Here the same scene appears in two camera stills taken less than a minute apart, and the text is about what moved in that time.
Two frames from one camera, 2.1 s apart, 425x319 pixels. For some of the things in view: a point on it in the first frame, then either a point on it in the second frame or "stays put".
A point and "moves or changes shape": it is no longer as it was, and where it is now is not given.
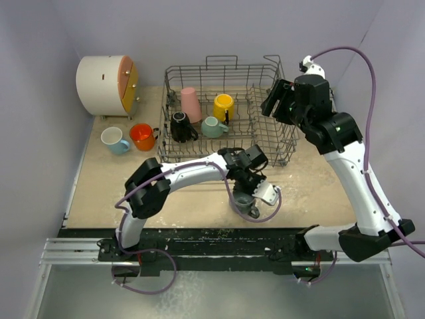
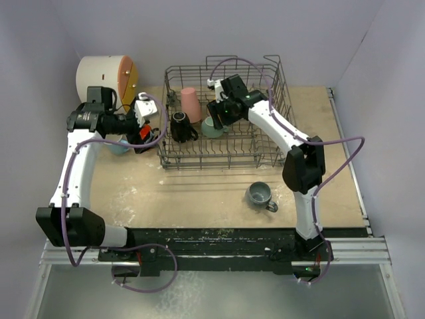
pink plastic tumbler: (190, 104) stays put
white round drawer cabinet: (107, 86) stays put
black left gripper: (257, 179) -> (134, 137)
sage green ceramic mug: (210, 127) stays put
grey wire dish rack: (208, 109) stays put
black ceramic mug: (181, 130) stays put
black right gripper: (283, 90) -> (216, 109)
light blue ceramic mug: (112, 136) stays put
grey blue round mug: (244, 202) moves or changes shape
